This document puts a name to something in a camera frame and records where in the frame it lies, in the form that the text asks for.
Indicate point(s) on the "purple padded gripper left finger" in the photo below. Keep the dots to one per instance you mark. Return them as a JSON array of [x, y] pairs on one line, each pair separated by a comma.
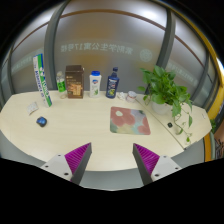
[[70, 166]]

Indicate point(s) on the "floral pink mouse pad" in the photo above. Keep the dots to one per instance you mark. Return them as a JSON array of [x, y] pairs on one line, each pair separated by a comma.
[[128, 121]]

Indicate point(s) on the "dark blue shampoo bottle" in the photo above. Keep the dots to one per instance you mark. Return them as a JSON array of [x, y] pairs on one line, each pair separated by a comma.
[[112, 84]]

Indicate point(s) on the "dark blue computer mouse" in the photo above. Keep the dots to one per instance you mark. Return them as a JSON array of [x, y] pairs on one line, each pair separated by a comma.
[[41, 121]]

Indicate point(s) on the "green white shuttlecock tube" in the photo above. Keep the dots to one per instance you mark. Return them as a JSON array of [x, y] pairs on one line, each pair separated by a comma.
[[41, 80]]

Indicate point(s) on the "small white wrapper packet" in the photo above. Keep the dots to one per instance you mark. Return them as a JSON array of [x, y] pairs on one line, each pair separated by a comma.
[[32, 108]]

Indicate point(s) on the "small black square object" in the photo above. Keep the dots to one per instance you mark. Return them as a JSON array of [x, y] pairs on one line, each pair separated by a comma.
[[170, 125]]

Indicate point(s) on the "clear green-label water bottle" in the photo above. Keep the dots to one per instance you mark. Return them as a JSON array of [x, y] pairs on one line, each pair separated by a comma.
[[60, 79]]

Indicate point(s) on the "small white pink cup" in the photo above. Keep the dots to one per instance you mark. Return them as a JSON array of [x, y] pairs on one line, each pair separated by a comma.
[[131, 97]]

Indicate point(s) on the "white crumpled tissue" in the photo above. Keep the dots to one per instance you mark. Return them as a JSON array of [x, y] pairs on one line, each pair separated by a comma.
[[122, 96]]

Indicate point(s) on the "brown cardboard box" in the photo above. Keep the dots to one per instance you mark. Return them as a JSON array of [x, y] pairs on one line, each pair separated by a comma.
[[74, 75]]

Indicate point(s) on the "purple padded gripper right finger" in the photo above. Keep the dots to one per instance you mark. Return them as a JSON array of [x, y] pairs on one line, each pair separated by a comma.
[[151, 166]]

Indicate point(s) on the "white blue-cap lotion bottle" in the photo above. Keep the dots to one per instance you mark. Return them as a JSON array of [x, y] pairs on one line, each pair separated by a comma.
[[95, 81]]

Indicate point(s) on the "green potted pothos plant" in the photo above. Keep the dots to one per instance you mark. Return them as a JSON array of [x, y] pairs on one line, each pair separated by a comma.
[[161, 89]]

